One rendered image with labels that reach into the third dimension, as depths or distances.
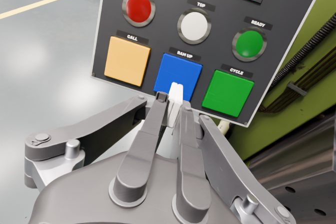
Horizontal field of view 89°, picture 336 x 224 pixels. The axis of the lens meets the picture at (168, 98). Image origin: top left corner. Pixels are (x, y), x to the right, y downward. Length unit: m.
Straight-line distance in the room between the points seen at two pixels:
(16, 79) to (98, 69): 1.54
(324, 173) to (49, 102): 1.60
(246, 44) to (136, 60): 0.20
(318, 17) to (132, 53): 0.45
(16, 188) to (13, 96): 0.70
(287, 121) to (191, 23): 0.53
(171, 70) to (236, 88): 0.12
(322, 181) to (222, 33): 0.44
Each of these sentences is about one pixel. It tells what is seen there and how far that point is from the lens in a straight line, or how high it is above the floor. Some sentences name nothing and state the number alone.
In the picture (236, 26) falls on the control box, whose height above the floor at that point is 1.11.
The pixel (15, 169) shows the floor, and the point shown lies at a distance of 1.43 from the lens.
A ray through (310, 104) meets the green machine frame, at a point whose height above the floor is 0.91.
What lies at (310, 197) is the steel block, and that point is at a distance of 0.66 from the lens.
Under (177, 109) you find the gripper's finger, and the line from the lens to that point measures 0.17.
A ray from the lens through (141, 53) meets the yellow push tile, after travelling 0.32.
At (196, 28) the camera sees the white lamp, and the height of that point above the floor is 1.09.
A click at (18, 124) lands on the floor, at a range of 1.59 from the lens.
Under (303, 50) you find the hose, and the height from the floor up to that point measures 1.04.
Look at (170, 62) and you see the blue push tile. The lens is 0.32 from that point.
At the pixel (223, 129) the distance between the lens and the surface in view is 0.77.
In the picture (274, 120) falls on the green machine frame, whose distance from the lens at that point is 0.74.
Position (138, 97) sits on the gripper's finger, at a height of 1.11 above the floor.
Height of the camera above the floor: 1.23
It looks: 50 degrees down
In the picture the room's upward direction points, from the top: 19 degrees clockwise
